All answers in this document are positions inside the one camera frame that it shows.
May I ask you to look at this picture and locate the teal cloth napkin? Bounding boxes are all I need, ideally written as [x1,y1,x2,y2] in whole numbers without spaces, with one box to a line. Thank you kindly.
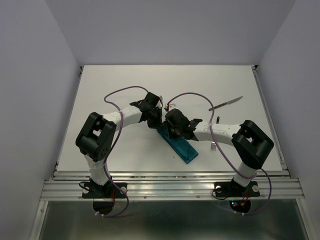
[156,123,199,164]

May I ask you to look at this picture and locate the metal fork black handle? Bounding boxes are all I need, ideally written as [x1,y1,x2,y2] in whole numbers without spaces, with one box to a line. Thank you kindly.
[210,141,217,152]

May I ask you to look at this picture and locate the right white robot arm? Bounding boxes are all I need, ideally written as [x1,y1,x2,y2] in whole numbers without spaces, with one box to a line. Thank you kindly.
[165,107,274,195]

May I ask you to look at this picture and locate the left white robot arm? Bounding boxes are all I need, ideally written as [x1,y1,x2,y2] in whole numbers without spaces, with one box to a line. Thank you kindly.
[75,92,163,197]

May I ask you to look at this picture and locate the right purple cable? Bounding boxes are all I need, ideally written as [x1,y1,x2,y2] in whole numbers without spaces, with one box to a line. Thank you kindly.
[166,92,273,217]

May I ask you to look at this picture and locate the metal knife black handle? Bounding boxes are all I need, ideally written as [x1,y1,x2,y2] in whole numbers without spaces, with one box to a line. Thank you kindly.
[208,96,243,112]

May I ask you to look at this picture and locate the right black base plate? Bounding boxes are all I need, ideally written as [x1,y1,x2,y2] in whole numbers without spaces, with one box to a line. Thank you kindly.
[212,180,260,199]

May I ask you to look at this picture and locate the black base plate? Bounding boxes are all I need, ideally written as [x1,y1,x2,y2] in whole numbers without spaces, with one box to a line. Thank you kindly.
[79,181,126,199]
[212,180,260,199]

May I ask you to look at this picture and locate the aluminium right side rail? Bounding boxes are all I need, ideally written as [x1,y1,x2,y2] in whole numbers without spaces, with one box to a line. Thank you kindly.
[251,65,291,177]

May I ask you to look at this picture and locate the aluminium rail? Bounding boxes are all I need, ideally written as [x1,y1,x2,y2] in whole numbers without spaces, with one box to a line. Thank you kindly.
[40,170,305,202]
[251,65,291,177]

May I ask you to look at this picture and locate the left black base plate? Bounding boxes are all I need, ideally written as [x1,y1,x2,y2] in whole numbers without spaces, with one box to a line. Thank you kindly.
[79,181,126,199]

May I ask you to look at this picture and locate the aluminium front rail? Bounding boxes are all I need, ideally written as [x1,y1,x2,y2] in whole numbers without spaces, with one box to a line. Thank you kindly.
[40,170,305,202]

